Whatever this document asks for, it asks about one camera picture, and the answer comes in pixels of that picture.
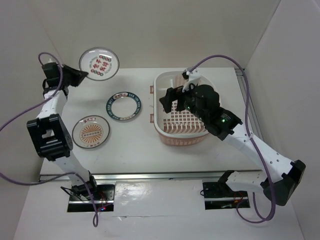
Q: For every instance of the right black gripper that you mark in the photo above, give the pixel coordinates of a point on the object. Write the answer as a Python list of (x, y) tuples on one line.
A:
[(172, 94)]

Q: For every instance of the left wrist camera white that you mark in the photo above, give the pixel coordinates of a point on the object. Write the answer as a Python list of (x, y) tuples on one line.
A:
[(50, 61)]

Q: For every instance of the aluminium rail right side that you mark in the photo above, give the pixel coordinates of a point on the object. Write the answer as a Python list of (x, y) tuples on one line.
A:
[(250, 112)]

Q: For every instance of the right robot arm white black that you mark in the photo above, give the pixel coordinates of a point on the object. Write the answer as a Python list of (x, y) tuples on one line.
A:
[(282, 176)]

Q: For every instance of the white plate red characters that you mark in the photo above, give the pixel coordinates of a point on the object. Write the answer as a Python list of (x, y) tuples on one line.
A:
[(100, 63)]

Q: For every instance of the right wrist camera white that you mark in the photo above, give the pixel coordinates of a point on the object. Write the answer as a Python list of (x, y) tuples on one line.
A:
[(192, 79)]

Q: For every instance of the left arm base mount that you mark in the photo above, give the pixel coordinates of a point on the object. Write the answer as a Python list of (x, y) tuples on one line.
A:
[(103, 200)]

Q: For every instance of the aluminium rail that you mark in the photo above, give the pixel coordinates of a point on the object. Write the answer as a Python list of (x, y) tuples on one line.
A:
[(250, 112), (157, 176)]

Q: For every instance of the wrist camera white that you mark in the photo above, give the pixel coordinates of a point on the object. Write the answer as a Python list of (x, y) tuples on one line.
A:
[(50, 61), (192, 79)]

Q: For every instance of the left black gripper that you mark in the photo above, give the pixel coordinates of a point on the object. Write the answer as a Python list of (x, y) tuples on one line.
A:
[(78, 75)]

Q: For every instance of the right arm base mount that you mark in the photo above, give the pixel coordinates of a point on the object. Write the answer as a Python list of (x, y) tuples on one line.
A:
[(218, 196)]

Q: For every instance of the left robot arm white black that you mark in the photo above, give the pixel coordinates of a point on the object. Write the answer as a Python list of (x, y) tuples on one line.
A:
[(49, 133)]

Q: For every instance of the white plate orange sunburst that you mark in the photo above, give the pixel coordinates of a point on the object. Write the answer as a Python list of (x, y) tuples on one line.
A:
[(91, 132)]

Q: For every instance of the white plate dark teal rim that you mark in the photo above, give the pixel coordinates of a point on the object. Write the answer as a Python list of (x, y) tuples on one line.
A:
[(123, 106)]

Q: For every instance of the white orange plastic dish rack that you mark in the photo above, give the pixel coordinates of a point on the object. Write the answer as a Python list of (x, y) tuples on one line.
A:
[(177, 128)]

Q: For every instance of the aluminium rail front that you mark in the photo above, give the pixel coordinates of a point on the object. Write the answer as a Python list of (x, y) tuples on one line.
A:
[(157, 176)]

